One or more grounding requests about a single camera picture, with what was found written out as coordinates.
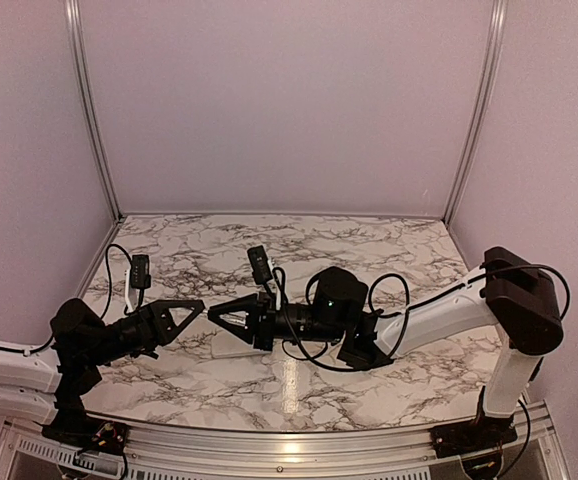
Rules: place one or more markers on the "aluminium frame post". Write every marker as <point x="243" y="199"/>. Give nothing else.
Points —
<point x="486" y="84"/>
<point x="77" y="43"/>

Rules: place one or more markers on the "left aluminium frame post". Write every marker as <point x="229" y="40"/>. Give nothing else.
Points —
<point x="77" y="43"/>

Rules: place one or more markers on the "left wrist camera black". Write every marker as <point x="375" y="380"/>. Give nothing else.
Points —
<point x="137" y="282"/>

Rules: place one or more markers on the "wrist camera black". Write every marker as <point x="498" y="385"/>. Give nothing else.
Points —
<point x="263" y="274"/>
<point x="137" y="282"/>

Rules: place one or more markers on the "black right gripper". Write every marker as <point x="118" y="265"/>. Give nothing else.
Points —
<point x="263" y="335"/>

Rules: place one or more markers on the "right aluminium frame post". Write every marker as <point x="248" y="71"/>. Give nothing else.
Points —
<point x="486" y="84"/>

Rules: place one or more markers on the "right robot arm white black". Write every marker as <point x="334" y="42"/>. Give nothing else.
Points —
<point x="505" y="291"/>

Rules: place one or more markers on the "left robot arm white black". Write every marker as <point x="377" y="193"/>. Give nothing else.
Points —
<point x="42" y="383"/>

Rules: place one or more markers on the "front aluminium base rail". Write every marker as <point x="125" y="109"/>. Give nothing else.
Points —
<point x="155" y="451"/>

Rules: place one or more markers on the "white remote control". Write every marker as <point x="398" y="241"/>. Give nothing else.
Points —
<point x="226" y="346"/>

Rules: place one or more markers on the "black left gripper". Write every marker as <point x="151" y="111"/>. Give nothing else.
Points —
<point x="153" y="323"/>

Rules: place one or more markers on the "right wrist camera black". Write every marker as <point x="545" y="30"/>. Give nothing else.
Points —
<point x="263" y="274"/>

